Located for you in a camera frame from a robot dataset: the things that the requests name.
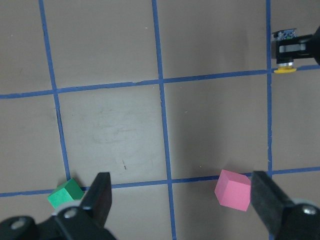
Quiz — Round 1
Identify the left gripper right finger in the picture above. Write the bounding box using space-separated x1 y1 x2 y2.
250 171 295 234

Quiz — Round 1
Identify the yellow push button switch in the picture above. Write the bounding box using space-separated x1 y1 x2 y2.
271 28 299 74

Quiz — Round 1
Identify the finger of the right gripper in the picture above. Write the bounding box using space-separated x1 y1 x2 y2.
274 24 320 66

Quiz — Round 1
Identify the pink cube near centre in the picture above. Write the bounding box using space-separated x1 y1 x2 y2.
214 169 251 212

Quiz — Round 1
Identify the green cube by left base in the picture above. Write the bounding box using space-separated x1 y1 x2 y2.
47 178 84 209

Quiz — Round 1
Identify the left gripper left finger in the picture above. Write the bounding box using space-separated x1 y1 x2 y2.
79 172 112 227

